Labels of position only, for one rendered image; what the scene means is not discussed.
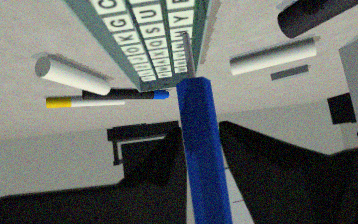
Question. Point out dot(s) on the blue stylus with white tip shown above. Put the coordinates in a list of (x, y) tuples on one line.
[(202, 144)]

